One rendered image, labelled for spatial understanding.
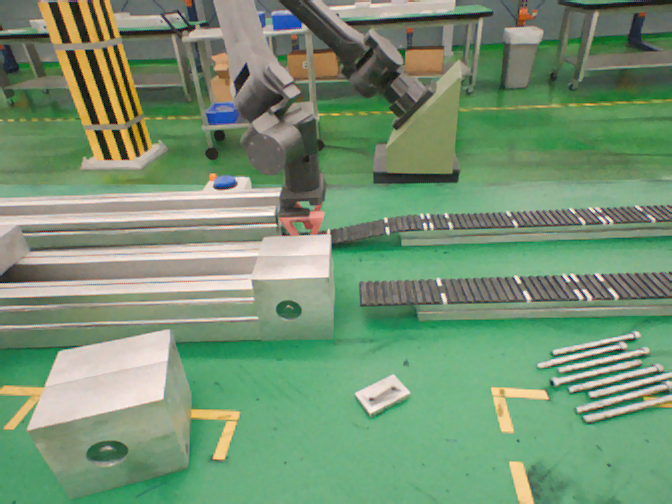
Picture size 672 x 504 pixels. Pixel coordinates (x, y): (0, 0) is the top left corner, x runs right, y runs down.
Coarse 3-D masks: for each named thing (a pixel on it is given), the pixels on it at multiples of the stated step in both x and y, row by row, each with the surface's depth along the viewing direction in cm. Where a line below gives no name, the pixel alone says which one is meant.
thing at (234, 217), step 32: (192, 192) 76; (224, 192) 75; (256, 192) 74; (0, 224) 70; (32, 224) 69; (64, 224) 69; (96, 224) 69; (128, 224) 69; (160, 224) 69; (192, 224) 69; (224, 224) 70; (256, 224) 70
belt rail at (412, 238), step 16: (608, 224) 70; (624, 224) 70; (640, 224) 70; (656, 224) 70; (416, 240) 73; (432, 240) 73; (448, 240) 72; (464, 240) 72; (480, 240) 72; (496, 240) 72; (512, 240) 72; (528, 240) 72
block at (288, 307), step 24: (264, 240) 58; (288, 240) 58; (312, 240) 57; (264, 264) 53; (288, 264) 53; (312, 264) 53; (264, 288) 51; (288, 288) 51; (312, 288) 51; (264, 312) 53; (288, 312) 53; (312, 312) 53; (264, 336) 55; (288, 336) 55; (312, 336) 55
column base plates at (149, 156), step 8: (160, 144) 377; (152, 152) 363; (160, 152) 371; (88, 160) 352; (96, 160) 353; (104, 160) 351; (112, 160) 350; (120, 160) 349; (128, 160) 348; (136, 160) 342; (144, 160) 350; (152, 160) 358; (88, 168) 347; (96, 168) 347; (104, 168) 346; (112, 168) 345; (120, 168) 344; (128, 168) 343; (136, 168) 342
